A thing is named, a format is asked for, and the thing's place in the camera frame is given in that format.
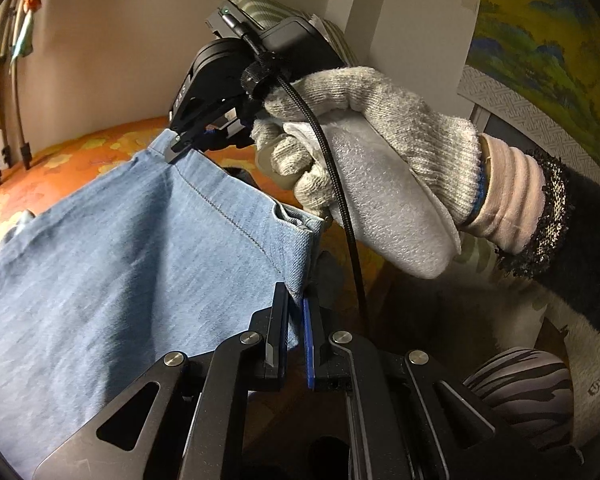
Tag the light blue denim pants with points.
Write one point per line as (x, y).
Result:
(105, 260)

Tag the green striped white blanket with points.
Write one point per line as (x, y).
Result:
(260, 2)

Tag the person's right forearm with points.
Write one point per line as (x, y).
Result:
(580, 240)

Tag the orange and teal cloth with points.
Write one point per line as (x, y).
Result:
(27, 15)

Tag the person's striped legging leg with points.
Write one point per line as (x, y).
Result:
(520, 395)

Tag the person's right hand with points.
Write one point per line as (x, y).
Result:
(405, 125)

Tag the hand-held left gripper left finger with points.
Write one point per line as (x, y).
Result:
(280, 320)

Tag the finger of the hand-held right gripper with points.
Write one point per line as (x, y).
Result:
(185, 146)

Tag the framed landscape painting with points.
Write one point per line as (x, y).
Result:
(545, 50)

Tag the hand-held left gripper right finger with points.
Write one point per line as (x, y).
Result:
(308, 345)

